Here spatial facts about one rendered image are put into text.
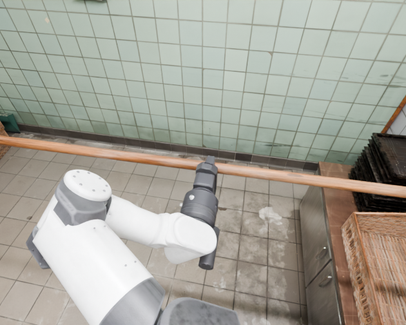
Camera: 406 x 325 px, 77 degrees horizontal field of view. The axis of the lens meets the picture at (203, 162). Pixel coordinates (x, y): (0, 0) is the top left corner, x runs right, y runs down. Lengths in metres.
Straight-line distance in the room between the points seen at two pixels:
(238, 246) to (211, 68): 1.27
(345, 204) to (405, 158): 0.36
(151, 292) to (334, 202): 1.33
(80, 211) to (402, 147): 1.42
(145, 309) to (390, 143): 1.38
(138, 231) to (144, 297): 0.19
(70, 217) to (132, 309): 0.15
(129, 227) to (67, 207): 0.14
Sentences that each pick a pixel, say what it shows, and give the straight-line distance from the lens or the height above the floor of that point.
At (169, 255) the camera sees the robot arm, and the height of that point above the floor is 1.17.
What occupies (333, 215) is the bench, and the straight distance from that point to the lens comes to 1.52.
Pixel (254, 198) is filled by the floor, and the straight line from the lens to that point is 2.17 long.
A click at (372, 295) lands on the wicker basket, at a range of 1.23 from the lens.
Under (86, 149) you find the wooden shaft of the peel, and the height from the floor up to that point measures 1.21.
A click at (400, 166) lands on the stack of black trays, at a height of 0.90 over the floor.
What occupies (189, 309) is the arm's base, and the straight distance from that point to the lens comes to 0.35.
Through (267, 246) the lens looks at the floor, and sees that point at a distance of 1.98.
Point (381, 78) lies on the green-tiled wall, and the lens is 2.06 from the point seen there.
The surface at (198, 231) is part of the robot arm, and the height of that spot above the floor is 1.25.
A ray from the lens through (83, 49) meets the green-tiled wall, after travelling 2.24.
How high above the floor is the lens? 1.74
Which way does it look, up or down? 47 degrees down
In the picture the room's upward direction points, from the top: straight up
